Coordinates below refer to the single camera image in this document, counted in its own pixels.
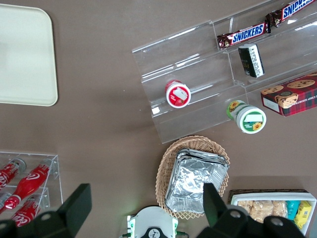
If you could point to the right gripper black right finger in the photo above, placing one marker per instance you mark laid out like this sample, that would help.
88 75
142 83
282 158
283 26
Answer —
223 215

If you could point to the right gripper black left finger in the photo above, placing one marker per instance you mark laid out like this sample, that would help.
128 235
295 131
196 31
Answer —
67 213

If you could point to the white rectangular snack tray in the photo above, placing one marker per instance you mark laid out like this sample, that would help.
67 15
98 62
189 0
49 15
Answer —
272 197

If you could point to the light wicker basket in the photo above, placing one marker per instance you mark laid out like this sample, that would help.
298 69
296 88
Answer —
166 171

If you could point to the beige plastic tray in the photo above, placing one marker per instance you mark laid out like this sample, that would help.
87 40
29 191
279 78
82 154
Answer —
24 57

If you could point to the bagged rice cracker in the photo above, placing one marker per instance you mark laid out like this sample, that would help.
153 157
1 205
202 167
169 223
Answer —
261 210
280 208
245 207

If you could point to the red cola bottle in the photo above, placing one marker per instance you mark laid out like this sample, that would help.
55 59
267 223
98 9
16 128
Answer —
24 213
10 171
29 182

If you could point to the clear acrylic bottle rack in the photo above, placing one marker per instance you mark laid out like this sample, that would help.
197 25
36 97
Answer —
53 168

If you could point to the stacked aluminium foil trays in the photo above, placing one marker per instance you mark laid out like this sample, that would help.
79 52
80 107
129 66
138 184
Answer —
193 178

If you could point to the dark woven placemat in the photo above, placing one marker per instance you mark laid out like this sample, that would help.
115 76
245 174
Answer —
267 191

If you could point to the teal snack packet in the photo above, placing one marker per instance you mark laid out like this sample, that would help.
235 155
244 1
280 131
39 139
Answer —
293 209

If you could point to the yellow snack packet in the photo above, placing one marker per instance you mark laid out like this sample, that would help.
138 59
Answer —
304 214

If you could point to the green sunflower yogurt cup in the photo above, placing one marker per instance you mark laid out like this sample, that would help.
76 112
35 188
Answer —
250 120

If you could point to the red strawberry yogurt cup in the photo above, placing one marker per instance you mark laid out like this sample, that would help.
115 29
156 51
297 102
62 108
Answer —
178 95

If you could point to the red tartan cookie box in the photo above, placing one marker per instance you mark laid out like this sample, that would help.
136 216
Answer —
292 99

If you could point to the black and white small box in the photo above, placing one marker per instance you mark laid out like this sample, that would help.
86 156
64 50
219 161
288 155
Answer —
251 60

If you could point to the clear acrylic stepped stand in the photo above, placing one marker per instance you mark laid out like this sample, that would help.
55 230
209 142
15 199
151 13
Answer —
185 49
292 49

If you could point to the Snickers chocolate bar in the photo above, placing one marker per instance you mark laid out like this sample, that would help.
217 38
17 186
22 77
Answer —
292 11
245 36

